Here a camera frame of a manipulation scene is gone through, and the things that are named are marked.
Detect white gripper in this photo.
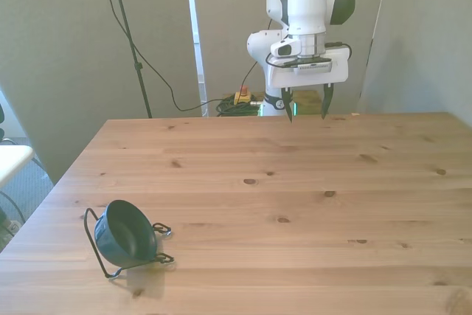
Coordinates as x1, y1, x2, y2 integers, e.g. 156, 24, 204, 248
267, 44, 350, 125

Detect dark blue bowl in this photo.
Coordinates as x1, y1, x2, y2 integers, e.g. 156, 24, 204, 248
94, 199, 158, 268

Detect yellow emergency stop box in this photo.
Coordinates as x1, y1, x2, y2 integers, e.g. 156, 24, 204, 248
234, 86, 252, 106

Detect white side table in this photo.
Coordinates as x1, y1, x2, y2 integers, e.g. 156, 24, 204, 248
0, 144, 35, 187

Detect ribbed white wrist camera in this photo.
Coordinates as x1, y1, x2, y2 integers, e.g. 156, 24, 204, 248
296, 63, 333, 75

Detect coiled dark floor cables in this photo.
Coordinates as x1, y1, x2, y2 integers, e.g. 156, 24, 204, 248
215, 95, 265, 117

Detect white vertical frame strip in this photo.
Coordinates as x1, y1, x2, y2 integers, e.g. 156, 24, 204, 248
184, 0, 209, 118

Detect black wire bowl rack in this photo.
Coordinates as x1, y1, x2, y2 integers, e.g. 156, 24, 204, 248
83, 207, 176, 280

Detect thin black floor cable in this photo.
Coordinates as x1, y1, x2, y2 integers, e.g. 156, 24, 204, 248
0, 191, 26, 224

